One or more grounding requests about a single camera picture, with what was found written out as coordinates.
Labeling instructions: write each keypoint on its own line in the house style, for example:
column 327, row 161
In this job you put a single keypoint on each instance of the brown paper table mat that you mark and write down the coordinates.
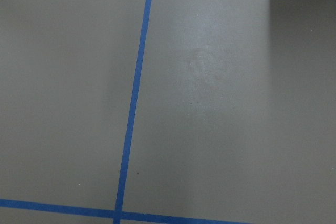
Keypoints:
column 167, row 111

